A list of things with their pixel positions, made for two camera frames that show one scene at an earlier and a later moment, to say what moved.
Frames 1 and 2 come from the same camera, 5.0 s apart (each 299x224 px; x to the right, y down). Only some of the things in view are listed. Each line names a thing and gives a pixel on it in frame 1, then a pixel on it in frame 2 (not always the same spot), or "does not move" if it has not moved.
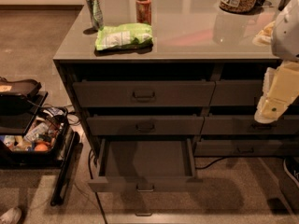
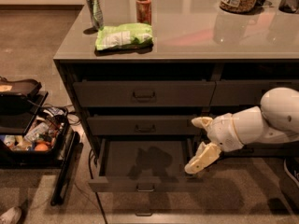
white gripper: (287, 37) -> (224, 133)
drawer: (147, 164) does not move
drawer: (144, 125) does not move
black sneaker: (291, 166) does not move
